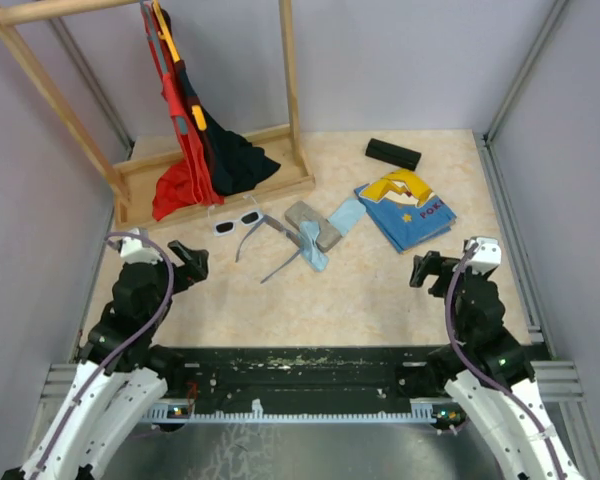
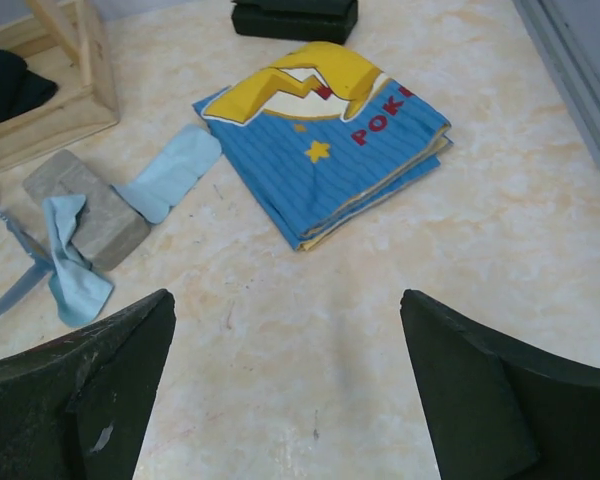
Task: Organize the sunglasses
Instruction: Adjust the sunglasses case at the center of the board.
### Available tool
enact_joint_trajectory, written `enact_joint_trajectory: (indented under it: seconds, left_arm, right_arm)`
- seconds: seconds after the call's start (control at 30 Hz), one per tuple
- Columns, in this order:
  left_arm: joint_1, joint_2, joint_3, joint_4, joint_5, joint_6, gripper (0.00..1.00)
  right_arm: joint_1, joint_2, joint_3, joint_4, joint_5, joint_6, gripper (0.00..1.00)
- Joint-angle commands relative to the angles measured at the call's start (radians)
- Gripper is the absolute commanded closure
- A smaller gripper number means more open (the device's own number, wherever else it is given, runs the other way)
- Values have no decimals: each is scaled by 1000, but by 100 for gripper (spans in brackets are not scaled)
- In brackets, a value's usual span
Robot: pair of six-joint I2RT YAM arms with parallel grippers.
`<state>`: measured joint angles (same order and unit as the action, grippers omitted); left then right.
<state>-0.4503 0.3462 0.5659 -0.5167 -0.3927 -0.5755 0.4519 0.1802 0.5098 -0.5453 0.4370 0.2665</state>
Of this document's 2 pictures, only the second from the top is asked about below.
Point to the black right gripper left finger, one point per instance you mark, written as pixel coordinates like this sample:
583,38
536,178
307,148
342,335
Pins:
78,406

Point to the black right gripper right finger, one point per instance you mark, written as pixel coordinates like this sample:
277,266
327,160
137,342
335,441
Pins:
495,406

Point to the light blue lens cloth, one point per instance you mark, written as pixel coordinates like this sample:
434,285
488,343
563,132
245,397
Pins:
171,174
79,292

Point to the grey glasses case green lining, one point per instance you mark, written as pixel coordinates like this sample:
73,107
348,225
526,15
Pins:
108,229

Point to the light blue flat lens cloth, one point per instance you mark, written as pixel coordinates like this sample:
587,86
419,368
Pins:
171,174

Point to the blue yellow folded cloth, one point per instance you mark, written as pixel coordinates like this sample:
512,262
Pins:
321,135

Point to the black hanging garment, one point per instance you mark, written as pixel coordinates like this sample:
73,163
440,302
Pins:
21,90

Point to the wooden clothes rack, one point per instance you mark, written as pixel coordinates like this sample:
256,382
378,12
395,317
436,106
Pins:
55,66

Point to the black glasses case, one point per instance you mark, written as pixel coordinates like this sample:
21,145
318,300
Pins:
331,21

